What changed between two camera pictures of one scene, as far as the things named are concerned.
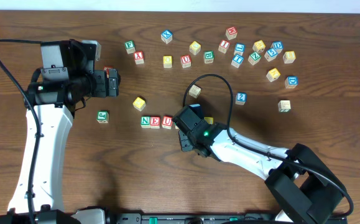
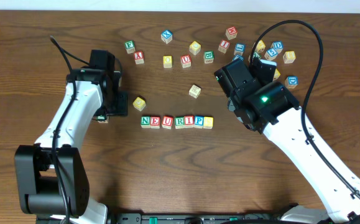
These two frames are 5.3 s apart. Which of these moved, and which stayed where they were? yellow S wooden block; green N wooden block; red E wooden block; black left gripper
Moved: black left gripper
Stayed: green N wooden block; red E wooden block; yellow S wooden block
